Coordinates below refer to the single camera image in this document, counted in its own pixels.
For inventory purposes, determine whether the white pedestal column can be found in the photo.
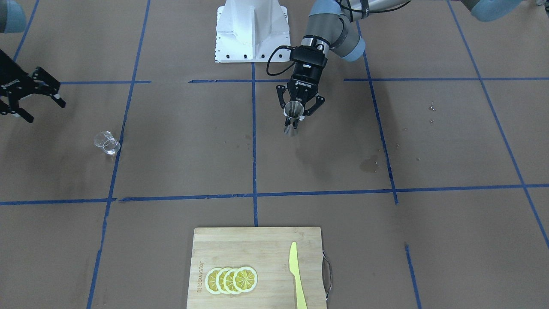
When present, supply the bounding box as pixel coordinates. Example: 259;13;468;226
214;0;290;63

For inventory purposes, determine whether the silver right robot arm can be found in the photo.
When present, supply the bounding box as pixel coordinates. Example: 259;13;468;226
0;0;66;123

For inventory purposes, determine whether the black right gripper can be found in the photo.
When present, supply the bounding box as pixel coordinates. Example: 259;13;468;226
0;50;66;123

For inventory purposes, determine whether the yellow plastic knife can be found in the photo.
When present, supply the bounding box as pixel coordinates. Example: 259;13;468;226
289;241;308;309

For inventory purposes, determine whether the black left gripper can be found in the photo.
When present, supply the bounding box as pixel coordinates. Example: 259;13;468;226
276;46;327;117

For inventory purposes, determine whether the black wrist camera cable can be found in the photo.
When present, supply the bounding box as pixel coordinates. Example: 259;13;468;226
266;45;296;77

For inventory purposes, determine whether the bamboo cutting board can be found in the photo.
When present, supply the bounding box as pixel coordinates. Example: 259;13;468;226
187;227;327;309

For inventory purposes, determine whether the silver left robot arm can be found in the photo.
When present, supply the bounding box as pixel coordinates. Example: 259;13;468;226
277;0;408;121

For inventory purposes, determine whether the steel jigger measuring cup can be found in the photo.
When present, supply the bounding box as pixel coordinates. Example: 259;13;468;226
284;100;305;136

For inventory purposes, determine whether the clear glass beaker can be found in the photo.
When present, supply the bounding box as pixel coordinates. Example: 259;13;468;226
94;131;121;156

